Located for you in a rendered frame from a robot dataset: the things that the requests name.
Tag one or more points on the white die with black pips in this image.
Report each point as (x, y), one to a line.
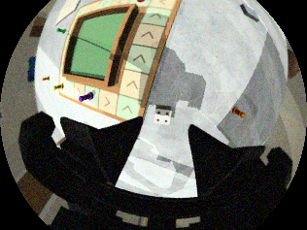
(162, 114)

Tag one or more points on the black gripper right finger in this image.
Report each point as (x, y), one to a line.
(213, 161)

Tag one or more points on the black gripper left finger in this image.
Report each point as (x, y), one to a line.
(110, 145)

